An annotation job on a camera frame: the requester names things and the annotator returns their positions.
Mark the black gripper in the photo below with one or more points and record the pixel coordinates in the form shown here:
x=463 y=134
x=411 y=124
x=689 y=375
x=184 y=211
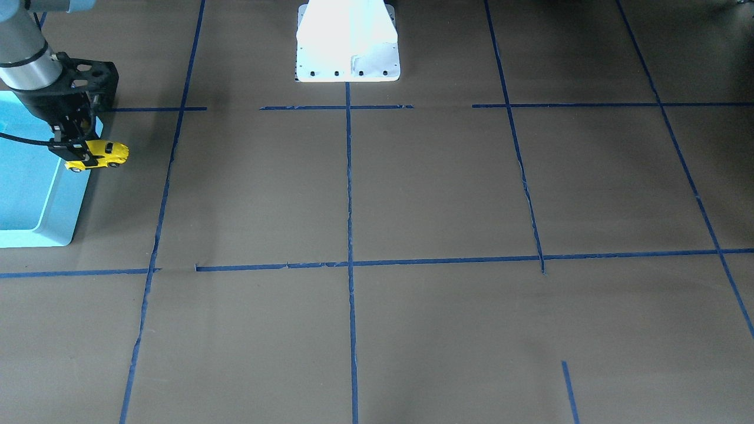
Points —
x=52 y=106

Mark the yellow beetle toy car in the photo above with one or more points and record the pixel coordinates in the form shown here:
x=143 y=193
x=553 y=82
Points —
x=101 y=153

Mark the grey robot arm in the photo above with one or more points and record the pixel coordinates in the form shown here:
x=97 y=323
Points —
x=43 y=81

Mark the turquoise plastic bin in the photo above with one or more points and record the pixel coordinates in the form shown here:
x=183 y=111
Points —
x=40 y=198

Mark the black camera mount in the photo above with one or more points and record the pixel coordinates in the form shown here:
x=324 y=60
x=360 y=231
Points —
x=95 y=79

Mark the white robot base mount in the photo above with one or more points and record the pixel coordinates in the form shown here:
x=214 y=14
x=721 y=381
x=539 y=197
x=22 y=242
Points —
x=347 y=41

